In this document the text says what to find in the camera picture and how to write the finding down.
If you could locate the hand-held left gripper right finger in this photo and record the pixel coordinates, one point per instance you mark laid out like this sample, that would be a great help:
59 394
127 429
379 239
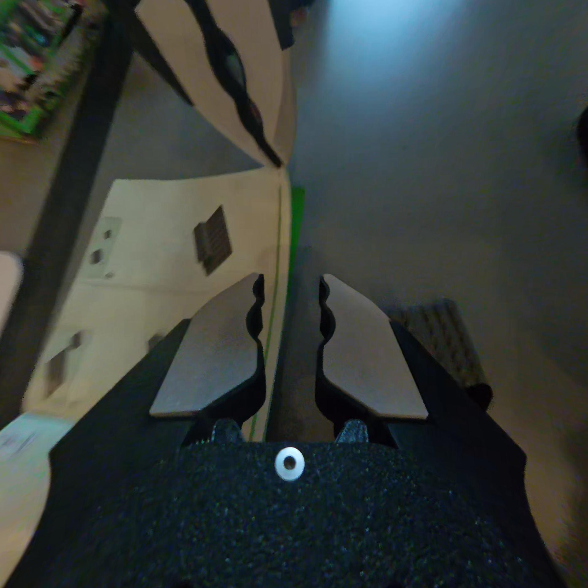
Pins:
367 363

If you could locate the dark grey toy base plate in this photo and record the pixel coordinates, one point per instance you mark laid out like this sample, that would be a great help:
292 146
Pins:
441 335

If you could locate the building instruction booklet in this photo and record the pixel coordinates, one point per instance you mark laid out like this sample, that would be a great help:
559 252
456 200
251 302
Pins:
160 298

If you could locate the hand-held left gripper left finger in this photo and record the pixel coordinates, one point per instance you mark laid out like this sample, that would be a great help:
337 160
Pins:
211 363

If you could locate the black textured pad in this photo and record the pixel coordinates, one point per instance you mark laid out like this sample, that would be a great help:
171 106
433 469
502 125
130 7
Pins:
583 133

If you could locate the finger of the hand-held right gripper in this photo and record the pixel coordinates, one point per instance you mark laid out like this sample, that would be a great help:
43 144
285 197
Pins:
262 59
183 55

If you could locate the grey desk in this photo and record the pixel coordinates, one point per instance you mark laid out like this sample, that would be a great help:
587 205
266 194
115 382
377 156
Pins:
436 183

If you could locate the green toy set box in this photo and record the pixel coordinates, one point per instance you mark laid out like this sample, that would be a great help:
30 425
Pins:
32 64

